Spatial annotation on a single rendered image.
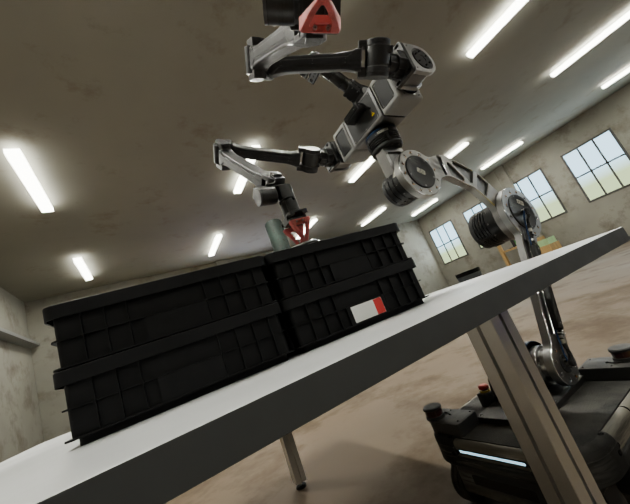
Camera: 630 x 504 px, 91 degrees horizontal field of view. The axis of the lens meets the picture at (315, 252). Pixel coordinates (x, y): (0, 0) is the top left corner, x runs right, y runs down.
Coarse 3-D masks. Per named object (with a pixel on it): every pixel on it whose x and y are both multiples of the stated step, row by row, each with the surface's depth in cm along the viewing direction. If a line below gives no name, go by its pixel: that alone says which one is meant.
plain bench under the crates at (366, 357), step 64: (576, 256) 66; (384, 320) 72; (448, 320) 43; (512, 320) 57; (256, 384) 41; (320, 384) 32; (512, 384) 53; (64, 448) 57; (128, 448) 28; (192, 448) 25; (256, 448) 27; (576, 448) 51
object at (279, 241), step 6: (270, 222) 564; (276, 222) 565; (270, 228) 563; (276, 228) 561; (282, 228) 568; (270, 234) 562; (276, 234) 558; (282, 234) 561; (270, 240) 565; (276, 240) 556; (282, 240) 557; (276, 246) 555; (282, 246) 553; (288, 246) 559
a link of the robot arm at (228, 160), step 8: (216, 144) 124; (224, 144) 122; (224, 152) 121; (232, 152) 123; (224, 160) 121; (232, 160) 117; (240, 160) 116; (224, 168) 126; (232, 168) 118; (240, 168) 113; (248, 168) 110; (256, 168) 111; (248, 176) 111; (256, 176) 107; (264, 176) 103; (256, 184) 108; (264, 184) 107
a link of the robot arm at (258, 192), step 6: (270, 174) 102; (276, 174) 101; (276, 180) 100; (282, 180) 101; (264, 186) 99; (258, 192) 93; (264, 192) 94; (270, 192) 95; (276, 192) 96; (258, 198) 95; (264, 198) 93; (270, 198) 95; (276, 198) 96; (258, 204) 95; (264, 204) 95; (270, 204) 97
